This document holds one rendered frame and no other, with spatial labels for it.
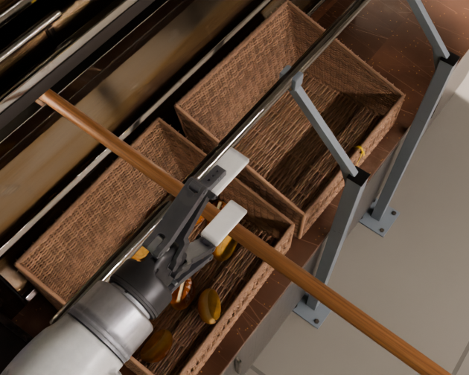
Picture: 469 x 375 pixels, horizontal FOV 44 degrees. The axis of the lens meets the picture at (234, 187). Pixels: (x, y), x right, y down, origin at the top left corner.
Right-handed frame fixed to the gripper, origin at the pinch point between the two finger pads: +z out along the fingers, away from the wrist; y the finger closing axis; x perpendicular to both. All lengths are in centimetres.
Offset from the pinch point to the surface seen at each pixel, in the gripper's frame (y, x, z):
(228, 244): 85, -20, 23
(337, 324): 148, 14, 45
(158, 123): 64, -53, 32
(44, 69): 5.6, -40.6, 0.6
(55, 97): 27, -52, 6
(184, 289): 84, -21, 4
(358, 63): 72, -23, 93
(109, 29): 7.8, -40.4, 15.2
